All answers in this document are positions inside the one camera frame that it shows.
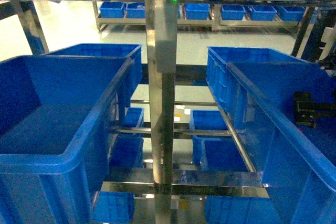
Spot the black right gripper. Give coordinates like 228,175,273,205
293,91,335,129

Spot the stainless steel rack post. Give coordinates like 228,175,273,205
145,0,178,223

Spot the blue bin rear right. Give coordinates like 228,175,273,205
206,46,308,113

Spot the large blue bin right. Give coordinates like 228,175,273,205
226,62,335,223

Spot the lower blue bin right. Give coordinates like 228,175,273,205
192,136,283,223

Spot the large blue bin left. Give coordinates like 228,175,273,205
1,56,133,223

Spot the large blue bin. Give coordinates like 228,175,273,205
1,56,133,223
226,62,335,223

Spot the lower blue bin left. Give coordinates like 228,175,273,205
93,136,143,223

